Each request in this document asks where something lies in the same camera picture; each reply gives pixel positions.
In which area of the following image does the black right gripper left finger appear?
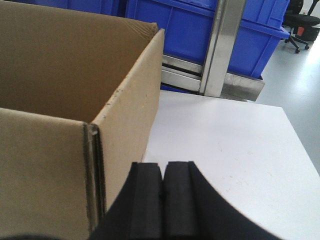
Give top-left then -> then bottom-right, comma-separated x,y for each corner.
89,162 -> 163,240

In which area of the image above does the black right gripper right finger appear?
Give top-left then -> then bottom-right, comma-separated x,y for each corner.
163,161 -> 278,240

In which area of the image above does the brown Ecoflow cardboard box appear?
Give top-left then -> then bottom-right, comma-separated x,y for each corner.
0,0 -> 165,240

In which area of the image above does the blue bin behind box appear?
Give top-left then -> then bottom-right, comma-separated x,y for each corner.
14,0 -> 127,17

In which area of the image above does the middle blue plastic bin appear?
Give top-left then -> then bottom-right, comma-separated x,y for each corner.
125,0 -> 289,78

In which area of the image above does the black office chair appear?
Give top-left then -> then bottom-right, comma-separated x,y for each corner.
282,0 -> 320,54

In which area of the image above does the metal shelf rail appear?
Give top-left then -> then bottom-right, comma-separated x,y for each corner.
161,55 -> 265,101

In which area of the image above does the metal shelf upright post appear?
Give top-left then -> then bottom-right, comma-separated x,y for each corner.
199,0 -> 247,98

